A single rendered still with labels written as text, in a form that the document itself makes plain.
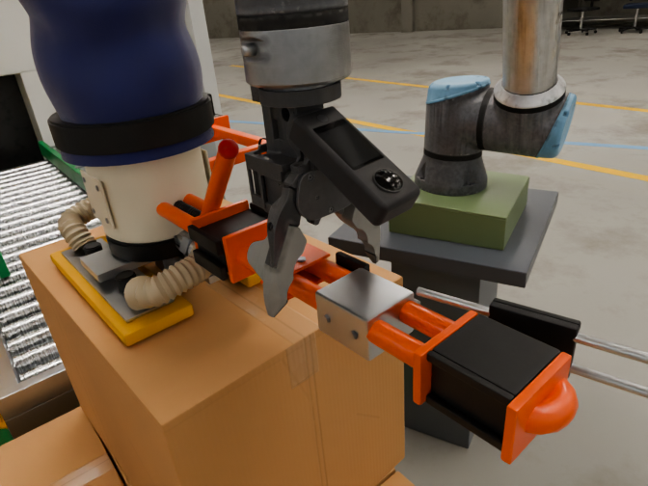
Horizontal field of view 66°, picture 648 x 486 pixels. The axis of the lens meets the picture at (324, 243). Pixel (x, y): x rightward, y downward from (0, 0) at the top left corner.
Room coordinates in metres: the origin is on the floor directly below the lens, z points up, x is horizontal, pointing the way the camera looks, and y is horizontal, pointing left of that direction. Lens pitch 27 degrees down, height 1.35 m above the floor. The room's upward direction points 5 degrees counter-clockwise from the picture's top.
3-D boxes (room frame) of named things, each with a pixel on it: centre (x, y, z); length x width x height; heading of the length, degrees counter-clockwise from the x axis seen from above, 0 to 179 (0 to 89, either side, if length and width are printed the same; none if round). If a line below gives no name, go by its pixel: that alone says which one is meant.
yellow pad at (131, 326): (0.69, 0.33, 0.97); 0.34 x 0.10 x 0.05; 39
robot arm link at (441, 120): (1.26, -0.37, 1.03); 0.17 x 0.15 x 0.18; 54
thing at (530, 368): (0.28, -0.11, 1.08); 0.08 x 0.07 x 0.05; 39
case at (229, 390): (0.75, 0.23, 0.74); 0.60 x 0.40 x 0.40; 40
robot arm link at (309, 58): (0.44, 0.01, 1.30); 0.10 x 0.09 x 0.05; 128
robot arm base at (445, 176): (1.27, -0.36, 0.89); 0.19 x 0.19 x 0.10
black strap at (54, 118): (0.75, 0.26, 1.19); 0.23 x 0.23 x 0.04
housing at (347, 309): (0.39, -0.03, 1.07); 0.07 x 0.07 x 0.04; 39
